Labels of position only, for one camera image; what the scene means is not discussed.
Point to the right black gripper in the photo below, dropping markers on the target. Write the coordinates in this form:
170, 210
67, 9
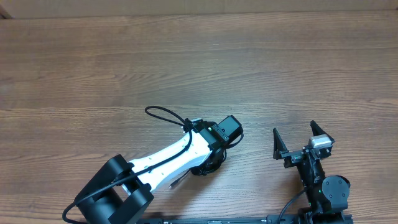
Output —
293, 157

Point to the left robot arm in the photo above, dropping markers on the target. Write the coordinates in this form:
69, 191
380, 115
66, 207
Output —
121, 190

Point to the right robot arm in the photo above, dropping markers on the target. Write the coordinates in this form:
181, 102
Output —
327, 196

